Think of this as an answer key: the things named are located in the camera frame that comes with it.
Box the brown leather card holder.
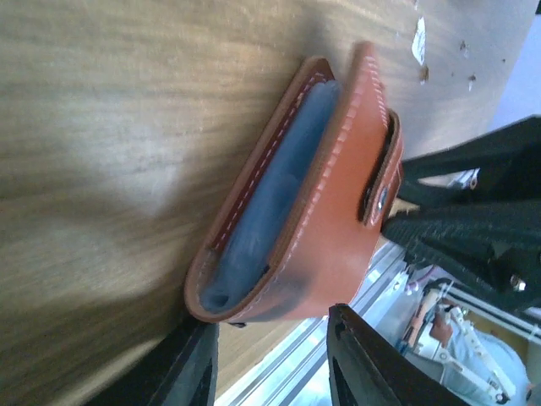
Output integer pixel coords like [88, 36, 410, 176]
[184, 41, 403, 324]

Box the aluminium front rail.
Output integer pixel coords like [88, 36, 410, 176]
[216, 243, 418, 405]

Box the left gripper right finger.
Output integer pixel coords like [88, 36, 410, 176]
[327, 304, 465, 406]

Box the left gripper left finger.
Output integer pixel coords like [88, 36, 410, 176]
[90, 323, 219, 405]

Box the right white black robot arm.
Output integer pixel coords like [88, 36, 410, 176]
[382, 116, 540, 405]

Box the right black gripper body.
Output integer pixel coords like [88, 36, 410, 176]
[382, 116, 540, 314]

